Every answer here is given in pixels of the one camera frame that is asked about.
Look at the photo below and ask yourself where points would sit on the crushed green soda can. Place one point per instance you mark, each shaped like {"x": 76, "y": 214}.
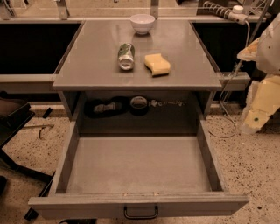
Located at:
{"x": 126, "y": 56}

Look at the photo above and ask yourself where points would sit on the white ceramic bowl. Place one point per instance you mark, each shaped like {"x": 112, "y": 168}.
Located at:
{"x": 142, "y": 23}

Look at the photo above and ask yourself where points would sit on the yellow sponge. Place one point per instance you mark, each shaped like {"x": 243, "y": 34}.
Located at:
{"x": 157, "y": 64}

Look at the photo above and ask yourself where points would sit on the white power strip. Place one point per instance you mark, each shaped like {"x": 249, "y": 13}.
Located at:
{"x": 235, "y": 14}

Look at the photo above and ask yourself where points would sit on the grey top drawer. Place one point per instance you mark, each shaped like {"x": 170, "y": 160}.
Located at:
{"x": 97, "y": 177}

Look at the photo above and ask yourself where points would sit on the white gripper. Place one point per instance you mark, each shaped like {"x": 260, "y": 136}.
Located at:
{"x": 269, "y": 49}

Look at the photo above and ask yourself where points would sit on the black top drawer handle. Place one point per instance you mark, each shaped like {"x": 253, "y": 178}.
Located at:
{"x": 140, "y": 213}

